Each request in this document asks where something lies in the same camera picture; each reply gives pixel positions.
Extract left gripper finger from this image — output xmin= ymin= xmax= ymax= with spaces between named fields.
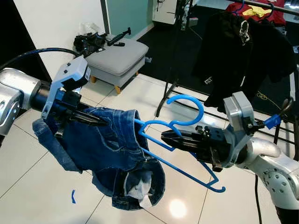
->
xmin=75 ymin=108 xmax=110 ymax=126

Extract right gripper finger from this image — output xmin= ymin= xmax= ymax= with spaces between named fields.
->
xmin=161 ymin=131 xmax=201 ymax=141
xmin=164 ymin=140 xmax=202 ymax=152

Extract blue denim shorts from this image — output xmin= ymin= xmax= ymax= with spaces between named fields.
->
xmin=32 ymin=106 xmax=166 ymax=210

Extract black metal clothes rack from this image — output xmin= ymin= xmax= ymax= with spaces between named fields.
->
xmin=155 ymin=0 xmax=299 ymax=161

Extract grey cushioned ottoman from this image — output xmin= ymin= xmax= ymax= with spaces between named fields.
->
xmin=86 ymin=38 xmax=150 ymax=94

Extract black patterned rug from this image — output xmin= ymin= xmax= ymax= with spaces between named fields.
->
xmin=140 ymin=5 xmax=299 ymax=123

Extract black bag with blue trim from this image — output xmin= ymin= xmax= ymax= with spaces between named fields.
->
xmin=74 ymin=33 xmax=107 ymax=57

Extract clear plastic bag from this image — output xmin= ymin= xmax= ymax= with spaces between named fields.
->
xmin=79 ymin=22 xmax=101 ymax=35

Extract black selfie stick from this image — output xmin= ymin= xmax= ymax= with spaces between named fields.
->
xmin=107 ymin=28 xmax=132 ymax=46

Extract black t-shirt with white print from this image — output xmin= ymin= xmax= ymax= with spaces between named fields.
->
xmin=192 ymin=10 xmax=298 ymax=112

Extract black cabinet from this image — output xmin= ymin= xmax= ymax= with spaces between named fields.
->
xmin=0 ymin=0 xmax=53 ymax=84

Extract teal door panel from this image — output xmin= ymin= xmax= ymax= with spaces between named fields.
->
xmin=107 ymin=0 xmax=156 ymax=36

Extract white box appliance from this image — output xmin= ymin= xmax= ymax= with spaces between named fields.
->
xmin=153 ymin=0 xmax=181 ymax=25

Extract yellow cloth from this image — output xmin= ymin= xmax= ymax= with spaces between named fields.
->
xmin=242 ymin=7 xmax=274 ymax=19

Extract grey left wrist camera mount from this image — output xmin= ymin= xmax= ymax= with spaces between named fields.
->
xmin=41 ymin=55 xmax=90 ymax=119

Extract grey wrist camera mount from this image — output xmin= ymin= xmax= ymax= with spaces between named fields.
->
xmin=223 ymin=91 xmax=255 ymax=166
xmin=41 ymin=55 xmax=90 ymax=119

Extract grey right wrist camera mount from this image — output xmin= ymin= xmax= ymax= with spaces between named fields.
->
xmin=223 ymin=91 xmax=255 ymax=166

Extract blue cable clip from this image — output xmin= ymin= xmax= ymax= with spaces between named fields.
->
xmin=264 ymin=114 xmax=282 ymax=130

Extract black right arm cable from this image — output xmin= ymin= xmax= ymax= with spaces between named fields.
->
xmin=252 ymin=97 xmax=296 ymax=224

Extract black door frame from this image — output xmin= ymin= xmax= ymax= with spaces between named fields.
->
xmin=100 ymin=0 xmax=111 ymax=35

